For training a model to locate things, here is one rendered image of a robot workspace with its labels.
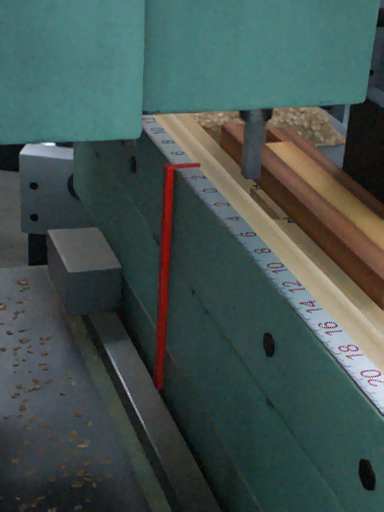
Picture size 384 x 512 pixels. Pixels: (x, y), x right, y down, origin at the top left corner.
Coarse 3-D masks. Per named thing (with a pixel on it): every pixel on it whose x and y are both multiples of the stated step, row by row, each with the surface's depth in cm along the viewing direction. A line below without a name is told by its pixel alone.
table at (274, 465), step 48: (96, 192) 84; (144, 240) 72; (144, 288) 73; (192, 288) 64; (192, 336) 64; (192, 384) 65; (240, 384) 57; (240, 432) 58; (288, 432) 52; (288, 480) 52
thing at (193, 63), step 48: (192, 0) 57; (240, 0) 58; (288, 0) 59; (336, 0) 59; (192, 48) 58; (240, 48) 59; (288, 48) 60; (336, 48) 60; (144, 96) 58; (192, 96) 59; (240, 96) 60; (288, 96) 61; (336, 96) 62
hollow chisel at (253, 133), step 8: (248, 128) 64; (256, 128) 64; (248, 136) 65; (256, 136) 65; (248, 144) 65; (256, 144) 65; (248, 152) 65; (256, 152) 65; (248, 160) 65; (256, 160) 65; (248, 168) 65; (256, 168) 65; (248, 176) 66; (256, 176) 66
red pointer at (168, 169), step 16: (160, 240) 66; (160, 256) 67; (160, 272) 67; (160, 288) 67; (160, 304) 67; (160, 320) 68; (160, 336) 68; (160, 352) 69; (160, 368) 69; (160, 384) 70
